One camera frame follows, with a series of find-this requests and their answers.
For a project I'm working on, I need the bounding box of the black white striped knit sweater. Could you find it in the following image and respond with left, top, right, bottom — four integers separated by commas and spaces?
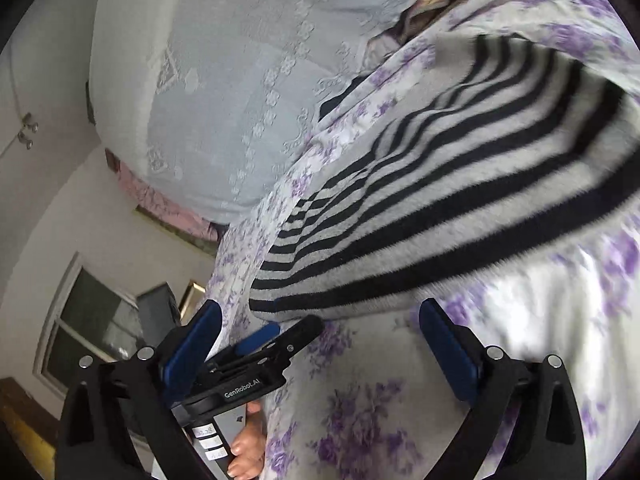
248, 35, 639, 321

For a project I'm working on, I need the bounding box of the person's left hand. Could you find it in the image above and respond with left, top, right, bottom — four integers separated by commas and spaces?
227, 401, 267, 480

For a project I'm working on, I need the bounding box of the dark box by window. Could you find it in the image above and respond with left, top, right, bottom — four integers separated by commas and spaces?
136, 283, 180, 347

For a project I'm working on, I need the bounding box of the dark glass window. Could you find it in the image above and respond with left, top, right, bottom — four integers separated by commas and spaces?
34, 252, 144, 398

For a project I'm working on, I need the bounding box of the purple floral white bedspread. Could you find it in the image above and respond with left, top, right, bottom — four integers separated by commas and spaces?
208, 0, 639, 479

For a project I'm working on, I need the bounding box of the pink folded quilt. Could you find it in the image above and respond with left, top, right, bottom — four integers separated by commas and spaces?
105, 150, 224, 242

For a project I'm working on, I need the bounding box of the white lace cover cloth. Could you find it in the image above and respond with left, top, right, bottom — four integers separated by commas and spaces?
89, 0, 416, 224

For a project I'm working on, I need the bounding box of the wall cable with clips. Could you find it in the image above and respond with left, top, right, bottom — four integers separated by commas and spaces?
0, 49, 40, 162

